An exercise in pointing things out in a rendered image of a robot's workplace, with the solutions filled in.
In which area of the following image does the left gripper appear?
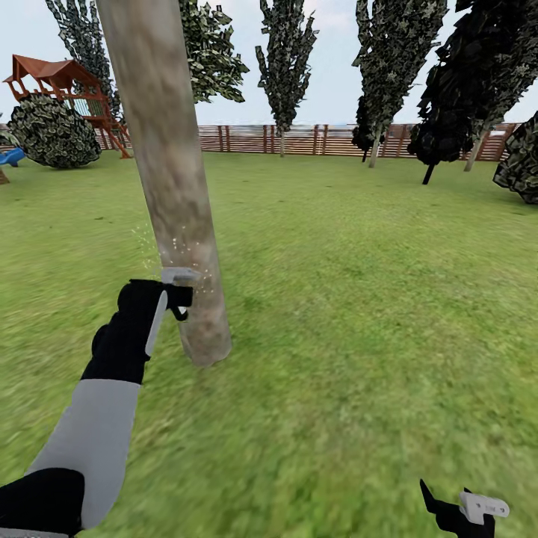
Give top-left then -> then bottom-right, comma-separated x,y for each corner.
164,285 -> 193,308

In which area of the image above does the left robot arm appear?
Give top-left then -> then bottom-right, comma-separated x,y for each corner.
0,267 -> 201,538

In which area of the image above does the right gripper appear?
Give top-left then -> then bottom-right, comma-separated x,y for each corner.
420,480 -> 495,538

